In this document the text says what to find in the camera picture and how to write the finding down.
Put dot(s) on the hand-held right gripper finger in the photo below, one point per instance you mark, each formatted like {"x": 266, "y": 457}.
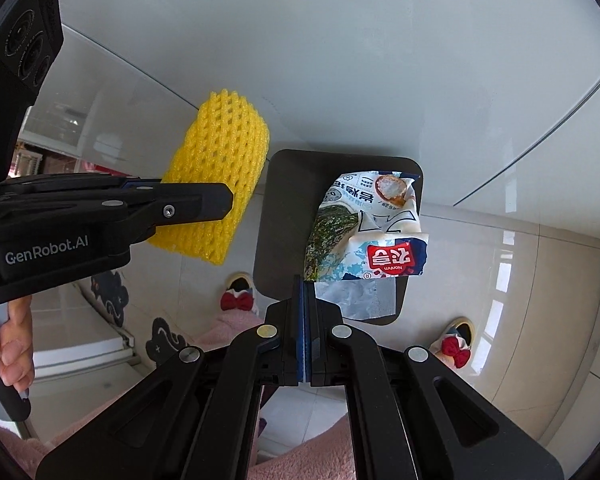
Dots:
{"x": 308, "y": 345}
{"x": 300, "y": 345}

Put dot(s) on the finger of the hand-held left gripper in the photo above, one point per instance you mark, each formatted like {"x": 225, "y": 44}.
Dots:
{"x": 130, "y": 185}
{"x": 195, "y": 202}

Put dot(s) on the yellow foam fruit net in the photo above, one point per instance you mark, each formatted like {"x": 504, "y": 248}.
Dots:
{"x": 220, "y": 135}

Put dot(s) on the dark grey trash bin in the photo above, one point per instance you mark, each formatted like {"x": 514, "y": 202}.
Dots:
{"x": 285, "y": 200}

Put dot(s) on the printed snack wrapper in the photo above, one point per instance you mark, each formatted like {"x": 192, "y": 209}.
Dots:
{"x": 380, "y": 230}

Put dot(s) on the person's left hand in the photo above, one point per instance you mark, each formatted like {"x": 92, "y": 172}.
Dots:
{"x": 19, "y": 350}

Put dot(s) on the black cloud sticker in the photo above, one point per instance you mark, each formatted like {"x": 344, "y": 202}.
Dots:
{"x": 167, "y": 345}
{"x": 110, "y": 297}

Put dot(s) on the slipper with red bow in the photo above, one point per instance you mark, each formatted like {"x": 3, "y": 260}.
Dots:
{"x": 452, "y": 347}
{"x": 237, "y": 300}

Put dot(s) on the white side cabinet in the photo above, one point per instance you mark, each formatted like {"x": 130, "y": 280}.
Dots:
{"x": 80, "y": 355}

